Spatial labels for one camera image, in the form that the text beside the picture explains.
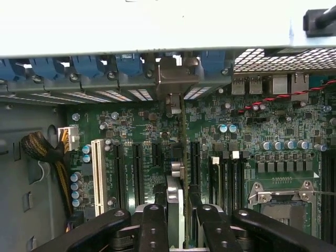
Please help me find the yellow black power wire bundle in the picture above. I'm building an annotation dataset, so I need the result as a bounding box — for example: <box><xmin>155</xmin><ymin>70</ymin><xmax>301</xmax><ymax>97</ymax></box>
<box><xmin>20</xmin><ymin>130</ymin><xmax>75</xmax><ymax>219</ymax></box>

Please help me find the blue slot latch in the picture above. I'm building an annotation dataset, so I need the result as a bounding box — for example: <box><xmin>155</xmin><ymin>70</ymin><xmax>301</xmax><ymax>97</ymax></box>
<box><xmin>28</xmin><ymin>57</ymin><xmax>65</xmax><ymax>81</ymax></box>
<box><xmin>114</xmin><ymin>54</ymin><xmax>144</xmax><ymax>77</ymax></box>
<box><xmin>71</xmin><ymin>55</ymin><xmax>105</xmax><ymax>79</ymax></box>
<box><xmin>198</xmin><ymin>50</ymin><xmax>227</xmax><ymax>74</ymax></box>
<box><xmin>0</xmin><ymin>59</ymin><xmax>26</xmax><ymax>82</ymax></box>

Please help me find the CPU socket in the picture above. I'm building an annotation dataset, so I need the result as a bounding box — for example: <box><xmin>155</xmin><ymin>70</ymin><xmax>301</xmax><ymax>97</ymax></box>
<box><xmin>247</xmin><ymin>180</ymin><xmax>321</xmax><ymax>238</ymax></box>

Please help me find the open black PC case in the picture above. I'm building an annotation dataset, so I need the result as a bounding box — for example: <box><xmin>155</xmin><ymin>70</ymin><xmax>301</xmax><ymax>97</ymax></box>
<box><xmin>0</xmin><ymin>0</ymin><xmax>336</xmax><ymax>252</ymax></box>

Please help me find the white expansion slot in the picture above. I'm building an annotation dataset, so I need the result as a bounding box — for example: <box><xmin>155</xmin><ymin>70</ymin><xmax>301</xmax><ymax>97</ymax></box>
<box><xmin>91</xmin><ymin>138</ymin><xmax>106</xmax><ymax>217</ymax></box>

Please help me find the thin socket locking lever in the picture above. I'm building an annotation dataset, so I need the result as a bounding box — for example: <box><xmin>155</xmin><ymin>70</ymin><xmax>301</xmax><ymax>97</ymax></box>
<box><xmin>311</xmin><ymin>190</ymin><xmax>336</xmax><ymax>197</ymax></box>

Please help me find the white power connector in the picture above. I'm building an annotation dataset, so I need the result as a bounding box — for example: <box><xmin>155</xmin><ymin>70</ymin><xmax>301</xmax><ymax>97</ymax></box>
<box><xmin>57</xmin><ymin>125</ymin><xmax>80</xmax><ymax>152</ymax></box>

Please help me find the green motherboard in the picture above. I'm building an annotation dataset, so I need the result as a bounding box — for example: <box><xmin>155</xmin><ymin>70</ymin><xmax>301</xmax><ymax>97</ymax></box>
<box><xmin>65</xmin><ymin>75</ymin><xmax>336</xmax><ymax>242</ymax></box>

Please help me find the red black twisted wire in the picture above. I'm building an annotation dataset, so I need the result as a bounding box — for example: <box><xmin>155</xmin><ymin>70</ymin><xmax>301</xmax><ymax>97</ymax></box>
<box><xmin>237</xmin><ymin>79</ymin><xmax>336</xmax><ymax>114</ymax></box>

